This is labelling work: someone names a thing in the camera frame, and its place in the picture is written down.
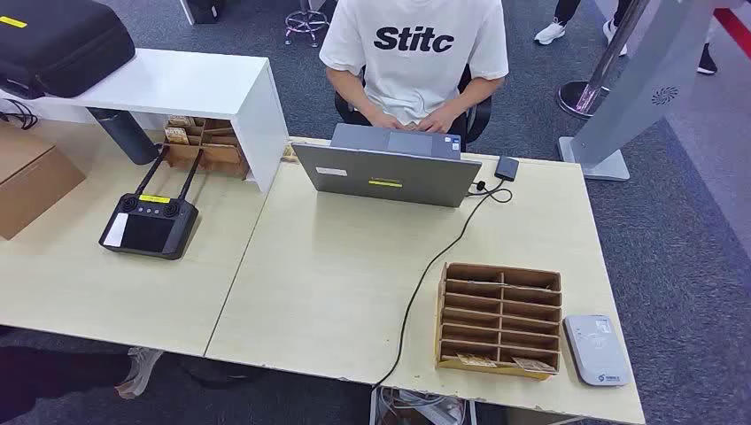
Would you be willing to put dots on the person's right hand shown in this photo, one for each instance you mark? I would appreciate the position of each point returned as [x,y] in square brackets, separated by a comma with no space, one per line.
[386,121]

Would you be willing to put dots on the person's left hand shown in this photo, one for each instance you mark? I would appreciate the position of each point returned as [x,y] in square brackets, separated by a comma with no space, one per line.
[440,121]

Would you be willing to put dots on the person's left forearm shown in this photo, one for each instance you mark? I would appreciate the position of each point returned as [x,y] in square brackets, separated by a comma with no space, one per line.
[476,94]

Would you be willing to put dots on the person's right forearm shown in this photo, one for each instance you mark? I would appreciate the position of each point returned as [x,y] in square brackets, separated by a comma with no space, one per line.
[347,92]

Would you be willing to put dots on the person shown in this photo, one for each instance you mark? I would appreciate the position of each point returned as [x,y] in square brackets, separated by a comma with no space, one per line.
[53,375]
[706,60]
[551,32]
[411,76]

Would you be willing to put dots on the cardboard card organizer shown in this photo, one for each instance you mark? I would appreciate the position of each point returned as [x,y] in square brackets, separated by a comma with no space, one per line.
[499,319]
[220,155]

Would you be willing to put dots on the brown patterned key card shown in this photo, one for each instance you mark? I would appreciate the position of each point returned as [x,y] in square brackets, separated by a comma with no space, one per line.
[176,135]
[181,121]
[476,361]
[534,365]

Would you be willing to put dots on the white card reader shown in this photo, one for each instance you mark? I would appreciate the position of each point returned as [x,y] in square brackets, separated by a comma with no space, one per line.
[597,351]

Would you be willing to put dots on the grey laptop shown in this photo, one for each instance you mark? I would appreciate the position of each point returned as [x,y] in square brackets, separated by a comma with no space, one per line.
[387,176]

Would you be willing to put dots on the black power adapter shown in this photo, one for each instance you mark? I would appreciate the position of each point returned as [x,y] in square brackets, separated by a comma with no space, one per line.
[507,168]

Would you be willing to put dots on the chrome stool base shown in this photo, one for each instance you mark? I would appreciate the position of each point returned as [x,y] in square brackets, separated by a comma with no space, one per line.
[306,22]

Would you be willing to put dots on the chrome stanchion pole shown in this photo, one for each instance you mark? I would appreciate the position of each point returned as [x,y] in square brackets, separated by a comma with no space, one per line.
[598,70]

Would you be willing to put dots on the grey kiosk stand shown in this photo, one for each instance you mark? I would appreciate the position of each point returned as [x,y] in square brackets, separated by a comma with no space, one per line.
[645,82]

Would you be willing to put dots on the black bin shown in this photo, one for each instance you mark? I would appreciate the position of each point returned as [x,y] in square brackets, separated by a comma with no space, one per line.
[206,10]

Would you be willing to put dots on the white desk shelf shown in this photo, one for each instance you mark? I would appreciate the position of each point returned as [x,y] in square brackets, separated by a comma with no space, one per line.
[176,82]

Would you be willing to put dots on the dark grey bottle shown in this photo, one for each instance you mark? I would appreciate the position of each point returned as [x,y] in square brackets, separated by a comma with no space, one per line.
[126,136]

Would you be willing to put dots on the black remote controller with screen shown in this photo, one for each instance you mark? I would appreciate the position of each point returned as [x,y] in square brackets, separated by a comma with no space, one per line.
[147,231]

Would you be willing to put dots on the black carrying case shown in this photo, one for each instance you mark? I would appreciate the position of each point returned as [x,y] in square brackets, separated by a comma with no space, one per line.
[58,41]

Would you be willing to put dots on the brown cardboard box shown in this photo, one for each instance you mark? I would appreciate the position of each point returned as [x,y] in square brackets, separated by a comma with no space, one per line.
[29,182]

